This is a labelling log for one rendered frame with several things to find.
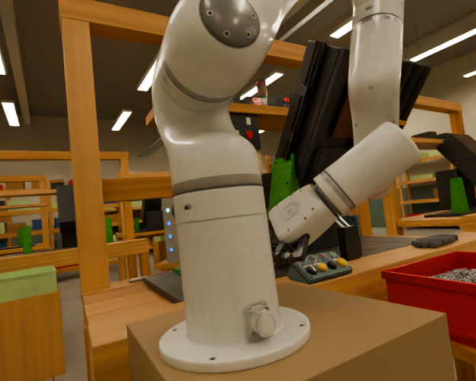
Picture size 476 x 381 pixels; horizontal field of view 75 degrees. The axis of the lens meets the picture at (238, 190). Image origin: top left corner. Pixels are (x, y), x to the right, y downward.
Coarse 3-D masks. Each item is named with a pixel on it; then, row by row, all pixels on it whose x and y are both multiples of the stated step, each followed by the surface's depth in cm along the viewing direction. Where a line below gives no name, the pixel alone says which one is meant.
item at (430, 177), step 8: (432, 152) 853; (424, 160) 865; (408, 176) 958; (416, 176) 896; (424, 176) 877; (432, 176) 857; (400, 184) 926; (408, 184) 954; (400, 192) 931; (408, 192) 955; (400, 200) 933; (408, 200) 919; (416, 200) 894; (424, 200) 871; (432, 200) 852; (408, 216) 920
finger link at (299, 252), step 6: (306, 234) 52; (300, 240) 51; (306, 240) 51; (300, 246) 50; (306, 246) 51; (294, 252) 50; (300, 252) 49; (306, 252) 50; (294, 258) 50; (300, 258) 49
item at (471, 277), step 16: (448, 256) 84; (464, 256) 85; (384, 272) 73; (400, 272) 75; (416, 272) 78; (432, 272) 81; (448, 272) 80; (464, 272) 79; (400, 288) 70; (416, 288) 66; (432, 288) 63; (448, 288) 60; (464, 288) 57; (400, 304) 70; (416, 304) 66; (432, 304) 63; (448, 304) 61; (464, 304) 58; (448, 320) 61; (464, 320) 58; (464, 336) 58
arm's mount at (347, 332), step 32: (288, 288) 61; (160, 320) 51; (320, 320) 41; (352, 320) 40; (384, 320) 38; (416, 320) 37; (128, 352) 50; (320, 352) 32; (352, 352) 31; (384, 352) 32; (416, 352) 35; (448, 352) 38
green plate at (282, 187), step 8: (280, 160) 112; (288, 160) 108; (280, 168) 111; (288, 168) 107; (272, 176) 114; (280, 176) 110; (288, 176) 106; (272, 184) 113; (280, 184) 109; (288, 184) 105; (296, 184) 107; (272, 192) 112; (280, 192) 108; (288, 192) 104; (272, 200) 111; (280, 200) 107; (272, 208) 110
